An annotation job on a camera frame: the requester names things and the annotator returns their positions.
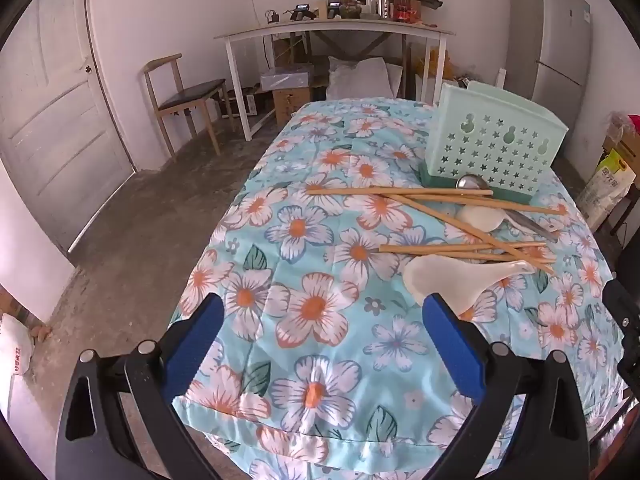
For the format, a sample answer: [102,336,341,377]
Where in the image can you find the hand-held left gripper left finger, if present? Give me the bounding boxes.
[54,292,226,480]

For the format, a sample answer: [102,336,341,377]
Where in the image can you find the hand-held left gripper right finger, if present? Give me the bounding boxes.
[421,291,592,480]

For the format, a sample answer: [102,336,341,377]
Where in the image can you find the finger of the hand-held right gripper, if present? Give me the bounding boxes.
[602,280,640,388]

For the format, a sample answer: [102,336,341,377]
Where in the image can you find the large white ceramic spoon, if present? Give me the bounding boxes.
[402,254,536,322]

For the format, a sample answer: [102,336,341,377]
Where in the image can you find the small white ceramic spoon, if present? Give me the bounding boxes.
[457,205,507,234]

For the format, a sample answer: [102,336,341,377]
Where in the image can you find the bunch of wooden chopsticks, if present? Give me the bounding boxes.
[306,186,569,275]

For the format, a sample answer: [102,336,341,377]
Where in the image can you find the metal spoon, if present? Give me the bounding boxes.
[454,173,562,242]

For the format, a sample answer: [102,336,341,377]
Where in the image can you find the green perforated utensil holder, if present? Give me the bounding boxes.
[419,81,570,206]

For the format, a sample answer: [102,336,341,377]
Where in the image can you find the yellow and white rice bag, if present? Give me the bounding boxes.
[580,150,637,231]

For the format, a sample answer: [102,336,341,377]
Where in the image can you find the floral light blue blanket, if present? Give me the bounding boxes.
[169,98,632,480]

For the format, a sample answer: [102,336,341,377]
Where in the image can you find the open cardboard box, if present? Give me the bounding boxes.
[602,114,640,162]

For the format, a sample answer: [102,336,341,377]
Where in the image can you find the white printed sack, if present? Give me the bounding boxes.
[0,312,36,377]

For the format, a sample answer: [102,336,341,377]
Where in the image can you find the small white oven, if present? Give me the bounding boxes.
[221,87,274,121]

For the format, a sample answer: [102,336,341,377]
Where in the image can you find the wooden chair with dark seat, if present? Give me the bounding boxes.
[144,53,236,158]

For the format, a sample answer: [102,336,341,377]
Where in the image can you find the brown cardboard box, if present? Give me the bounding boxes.
[272,87,314,124]

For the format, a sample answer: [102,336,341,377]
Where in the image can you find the white panel door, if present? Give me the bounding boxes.
[0,0,137,253]

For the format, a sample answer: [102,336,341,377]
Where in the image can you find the white pillow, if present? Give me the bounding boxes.
[326,56,404,101]

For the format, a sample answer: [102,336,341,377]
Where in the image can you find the plastic wrapped flat box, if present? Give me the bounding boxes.
[260,64,315,92]

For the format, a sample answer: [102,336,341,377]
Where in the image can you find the grey refrigerator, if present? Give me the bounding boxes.
[504,0,592,106]

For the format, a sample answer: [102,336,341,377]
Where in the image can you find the red soda bottles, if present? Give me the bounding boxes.
[392,0,424,23]

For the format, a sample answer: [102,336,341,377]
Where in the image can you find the white desk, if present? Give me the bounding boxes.
[214,19,457,142]

